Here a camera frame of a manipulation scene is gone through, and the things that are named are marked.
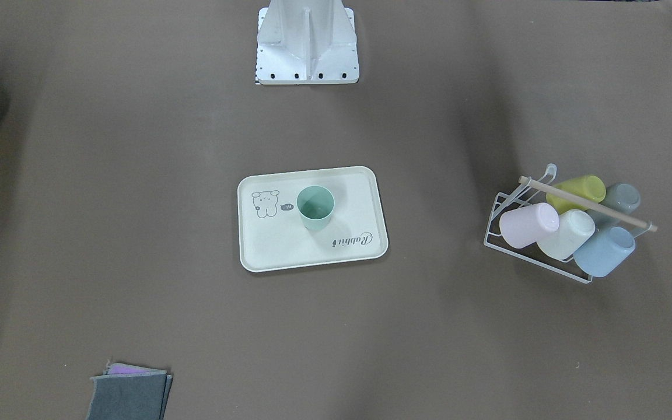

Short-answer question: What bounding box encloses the pink cup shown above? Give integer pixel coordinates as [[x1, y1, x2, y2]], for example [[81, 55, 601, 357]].
[[499, 203, 559, 249]]

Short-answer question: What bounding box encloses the green cup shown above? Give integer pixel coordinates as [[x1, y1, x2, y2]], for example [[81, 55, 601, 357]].
[[296, 185, 334, 231]]

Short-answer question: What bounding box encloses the grey folded cloth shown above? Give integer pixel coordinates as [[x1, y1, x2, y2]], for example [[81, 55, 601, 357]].
[[86, 362, 173, 419]]

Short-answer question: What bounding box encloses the cream white cup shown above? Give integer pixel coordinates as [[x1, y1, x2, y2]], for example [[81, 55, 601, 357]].
[[536, 209, 596, 260]]

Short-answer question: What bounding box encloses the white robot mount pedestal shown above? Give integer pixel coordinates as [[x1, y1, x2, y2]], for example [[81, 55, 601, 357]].
[[254, 1, 360, 85]]

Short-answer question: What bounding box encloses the yellow cup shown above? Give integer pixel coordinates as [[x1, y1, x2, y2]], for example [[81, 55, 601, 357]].
[[546, 175, 607, 215]]

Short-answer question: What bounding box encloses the cream rabbit tray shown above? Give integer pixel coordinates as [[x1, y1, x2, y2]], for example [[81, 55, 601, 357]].
[[237, 166, 389, 273]]

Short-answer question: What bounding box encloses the white wire cup rack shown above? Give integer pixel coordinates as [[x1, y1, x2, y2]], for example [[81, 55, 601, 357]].
[[483, 164, 658, 284]]

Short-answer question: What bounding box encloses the grey cup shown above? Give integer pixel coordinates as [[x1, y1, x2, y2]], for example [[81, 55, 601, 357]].
[[586, 183, 642, 229]]

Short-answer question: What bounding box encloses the blue cup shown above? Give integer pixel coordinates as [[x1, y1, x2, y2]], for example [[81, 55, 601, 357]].
[[573, 226, 636, 278]]

